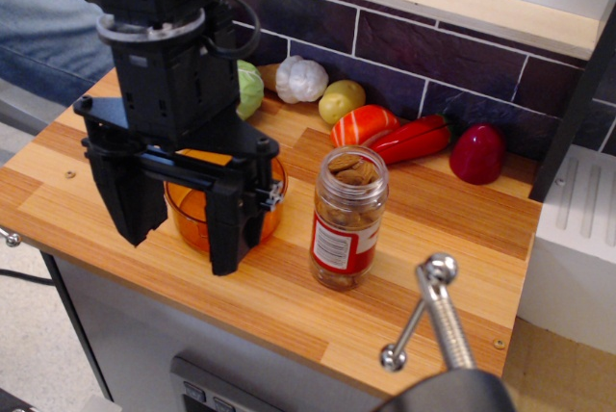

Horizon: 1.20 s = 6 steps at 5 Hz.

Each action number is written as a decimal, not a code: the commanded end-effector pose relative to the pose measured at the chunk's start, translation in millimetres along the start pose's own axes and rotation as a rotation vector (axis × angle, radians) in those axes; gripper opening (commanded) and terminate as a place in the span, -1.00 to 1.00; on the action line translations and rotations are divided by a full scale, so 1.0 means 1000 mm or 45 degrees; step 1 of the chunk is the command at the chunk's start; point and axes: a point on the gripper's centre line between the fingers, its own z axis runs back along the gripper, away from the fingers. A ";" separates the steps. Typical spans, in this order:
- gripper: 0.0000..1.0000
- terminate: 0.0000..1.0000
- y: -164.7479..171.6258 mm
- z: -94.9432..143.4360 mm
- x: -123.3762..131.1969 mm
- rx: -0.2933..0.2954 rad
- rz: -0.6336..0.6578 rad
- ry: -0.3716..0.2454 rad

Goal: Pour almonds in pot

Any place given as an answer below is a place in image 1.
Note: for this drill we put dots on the dark red toy egg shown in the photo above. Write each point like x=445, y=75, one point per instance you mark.
x=478, y=155

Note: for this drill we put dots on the grey control panel with buttons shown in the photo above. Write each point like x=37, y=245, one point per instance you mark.
x=198, y=390

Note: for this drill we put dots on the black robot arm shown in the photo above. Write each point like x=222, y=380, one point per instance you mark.
x=175, y=22

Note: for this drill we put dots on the dark vertical shelf post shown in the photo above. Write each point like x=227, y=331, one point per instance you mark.
x=576, y=110

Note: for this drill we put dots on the metal clamp screw handle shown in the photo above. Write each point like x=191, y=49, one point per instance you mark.
x=463, y=386

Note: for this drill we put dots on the orange toy salmon piece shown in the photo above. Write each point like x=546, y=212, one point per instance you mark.
x=363, y=126

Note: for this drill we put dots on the small metal knob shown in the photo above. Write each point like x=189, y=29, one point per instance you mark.
x=12, y=239

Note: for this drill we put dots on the person leg in jeans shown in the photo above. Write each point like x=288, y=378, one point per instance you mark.
x=51, y=48

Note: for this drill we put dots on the clear almond jar red label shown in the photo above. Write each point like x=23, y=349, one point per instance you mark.
x=350, y=197

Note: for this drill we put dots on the white toy garlic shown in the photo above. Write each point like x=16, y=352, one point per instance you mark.
x=299, y=80

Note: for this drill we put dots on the beige toy bread roll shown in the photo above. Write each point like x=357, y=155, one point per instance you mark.
x=268, y=74

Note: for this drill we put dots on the orange transparent plastic pot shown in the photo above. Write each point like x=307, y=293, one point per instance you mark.
x=188, y=205

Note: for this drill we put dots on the red toy chili pepper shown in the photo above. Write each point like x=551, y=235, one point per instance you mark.
x=422, y=137

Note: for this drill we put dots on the green toy cabbage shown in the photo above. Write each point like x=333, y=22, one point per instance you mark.
x=252, y=89

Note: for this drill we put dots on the yellow toy potato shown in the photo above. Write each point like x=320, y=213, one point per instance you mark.
x=340, y=98

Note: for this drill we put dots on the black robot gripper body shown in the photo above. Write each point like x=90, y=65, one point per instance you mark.
x=174, y=98

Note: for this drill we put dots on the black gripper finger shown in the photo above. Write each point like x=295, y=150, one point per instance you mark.
x=235, y=223
x=134, y=200

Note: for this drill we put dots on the white ribbed appliance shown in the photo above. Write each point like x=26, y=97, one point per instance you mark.
x=570, y=282

